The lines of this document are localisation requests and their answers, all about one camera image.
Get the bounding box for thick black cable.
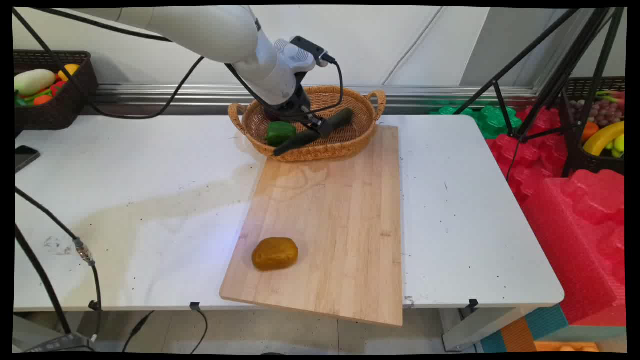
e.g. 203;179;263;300
14;224;73;335

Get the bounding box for large red foam mat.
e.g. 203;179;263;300
520;169;627;328

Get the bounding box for green foam mat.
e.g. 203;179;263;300
429;103;523;140

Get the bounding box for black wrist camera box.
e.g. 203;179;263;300
289;35;331;68

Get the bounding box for green bell pepper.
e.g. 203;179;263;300
264;121;298;148

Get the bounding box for wooden cutting board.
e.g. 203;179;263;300
219;124;404;328

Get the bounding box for black smartphone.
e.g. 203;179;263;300
14;145;41;174

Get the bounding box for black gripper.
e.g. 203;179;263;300
263;84;335;139

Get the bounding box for thin black hanging cable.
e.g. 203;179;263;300
121;306;209;355

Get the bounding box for dark brown woven basket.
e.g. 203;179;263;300
14;50;99;132

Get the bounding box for yellow toy banana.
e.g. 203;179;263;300
582;121;626;157

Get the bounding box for white table leg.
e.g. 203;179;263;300
439;306;536;352

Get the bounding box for aluminium wall rail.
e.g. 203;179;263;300
80;84;543;116

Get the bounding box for red and green toy vegetable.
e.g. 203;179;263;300
595;90;626;105

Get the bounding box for dark woven fruit basket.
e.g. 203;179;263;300
558;76;626;176

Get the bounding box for teal and orange foam mat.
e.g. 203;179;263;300
480;304;627;353

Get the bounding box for red foam mat pile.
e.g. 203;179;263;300
486;105;570;205

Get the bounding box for purple toy grapes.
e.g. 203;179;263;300
570;99;625;128

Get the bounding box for dark green cucumber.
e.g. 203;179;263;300
273;107;355;157

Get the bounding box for black tripod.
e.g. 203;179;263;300
452;7;626;182

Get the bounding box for black cable with metal connector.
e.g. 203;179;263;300
14;186;103;336

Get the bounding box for light green toy fruit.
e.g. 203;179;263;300
604;134;626;159

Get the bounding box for white toy eggplant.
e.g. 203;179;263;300
14;68;57;97

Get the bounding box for brown potato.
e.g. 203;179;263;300
251;237;299;272

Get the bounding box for tan wicker basket with handles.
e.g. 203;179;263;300
228;85;387;163

